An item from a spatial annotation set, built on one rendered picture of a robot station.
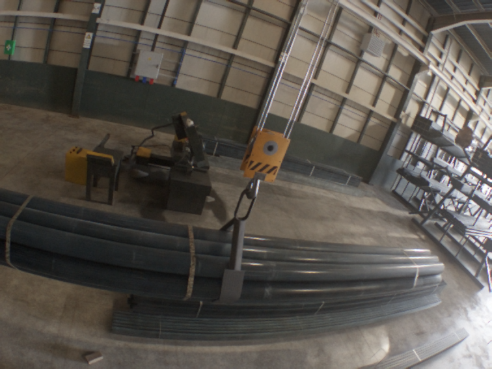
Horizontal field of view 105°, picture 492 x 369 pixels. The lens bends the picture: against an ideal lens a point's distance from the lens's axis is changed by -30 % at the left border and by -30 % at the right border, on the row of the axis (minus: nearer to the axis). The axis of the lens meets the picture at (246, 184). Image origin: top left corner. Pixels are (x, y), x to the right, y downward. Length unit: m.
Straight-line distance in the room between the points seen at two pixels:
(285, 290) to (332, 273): 0.46
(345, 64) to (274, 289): 9.21
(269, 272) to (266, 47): 7.87
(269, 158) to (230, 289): 0.93
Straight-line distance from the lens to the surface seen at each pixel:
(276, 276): 2.02
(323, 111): 10.22
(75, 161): 5.09
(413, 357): 4.45
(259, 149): 1.59
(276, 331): 3.38
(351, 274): 2.47
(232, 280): 1.88
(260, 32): 9.00
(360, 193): 9.84
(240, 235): 1.86
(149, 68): 8.31
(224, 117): 8.86
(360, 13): 9.96
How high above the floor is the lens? 2.65
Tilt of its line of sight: 23 degrees down
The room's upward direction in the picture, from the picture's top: 20 degrees clockwise
